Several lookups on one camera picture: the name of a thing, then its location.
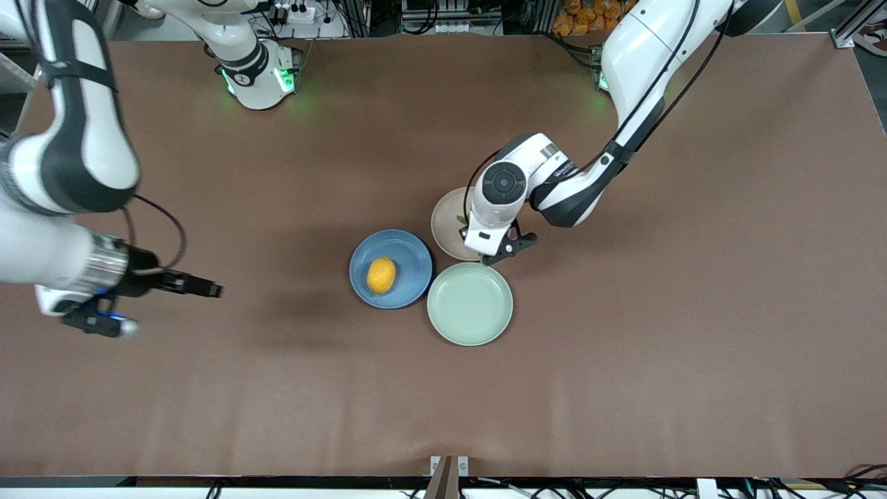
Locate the blue plate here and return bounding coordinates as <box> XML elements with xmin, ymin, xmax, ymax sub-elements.
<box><xmin>349</xmin><ymin>229</ymin><xmax>434</xmax><ymax>310</ymax></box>

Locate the white power strip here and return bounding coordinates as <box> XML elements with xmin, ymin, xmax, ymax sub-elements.
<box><xmin>272</xmin><ymin>0</ymin><xmax>317</xmax><ymax>26</ymax></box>

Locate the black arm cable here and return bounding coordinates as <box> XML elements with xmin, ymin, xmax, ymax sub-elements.
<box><xmin>121</xmin><ymin>195</ymin><xmax>188</xmax><ymax>272</ymax></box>
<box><xmin>463</xmin><ymin>0</ymin><xmax>737</xmax><ymax>224</ymax></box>

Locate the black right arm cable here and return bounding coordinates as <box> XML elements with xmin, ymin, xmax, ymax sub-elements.
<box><xmin>121</xmin><ymin>195</ymin><xmax>188</xmax><ymax>272</ymax></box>

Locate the bag of orange fruit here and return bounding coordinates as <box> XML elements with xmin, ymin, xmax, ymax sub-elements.
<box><xmin>552</xmin><ymin>0</ymin><xmax>640</xmax><ymax>37</ymax></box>

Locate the metal table edge bracket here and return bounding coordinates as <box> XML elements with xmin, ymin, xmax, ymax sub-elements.
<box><xmin>424</xmin><ymin>455</ymin><xmax>471</xmax><ymax>499</ymax></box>

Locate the pale green plate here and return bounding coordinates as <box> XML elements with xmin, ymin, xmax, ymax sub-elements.
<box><xmin>427</xmin><ymin>262</ymin><xmax>514</xmax><ymax>347</ymax></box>

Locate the yellow lemon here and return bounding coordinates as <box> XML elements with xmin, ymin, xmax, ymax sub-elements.
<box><xmin>367</xmin><ymin>257</ymin><xmax>397</xmax><ymax>295</ymax></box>

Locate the beige plate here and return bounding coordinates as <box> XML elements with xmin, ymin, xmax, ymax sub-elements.
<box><xmin>431</xmin><ymin>186</ymin><xmax>484</xmax><ymax>262</ymax></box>

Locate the aluminium frame profile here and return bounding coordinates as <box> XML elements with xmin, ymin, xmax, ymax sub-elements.
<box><xmin>832</xmin><ymin>0</ymin><xmax>887</xmax><ymax>51</ymax></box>

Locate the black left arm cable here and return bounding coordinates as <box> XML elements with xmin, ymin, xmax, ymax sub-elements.
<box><xmin>463</xmin><ymin>0</ymin><xmax>737</xmax><ymax>224</ymax></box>

